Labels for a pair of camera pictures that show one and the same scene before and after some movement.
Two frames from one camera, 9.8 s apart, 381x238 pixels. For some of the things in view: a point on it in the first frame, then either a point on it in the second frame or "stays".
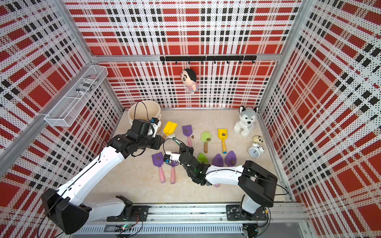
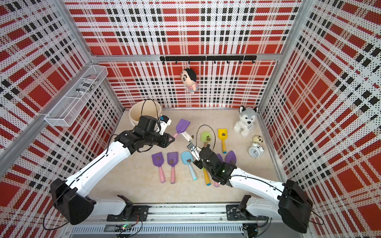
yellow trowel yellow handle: (222, 135) stays
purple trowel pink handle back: (187, 130) → (182, 125)
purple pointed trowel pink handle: (218, 161) stays
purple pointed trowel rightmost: (230, 159) stays
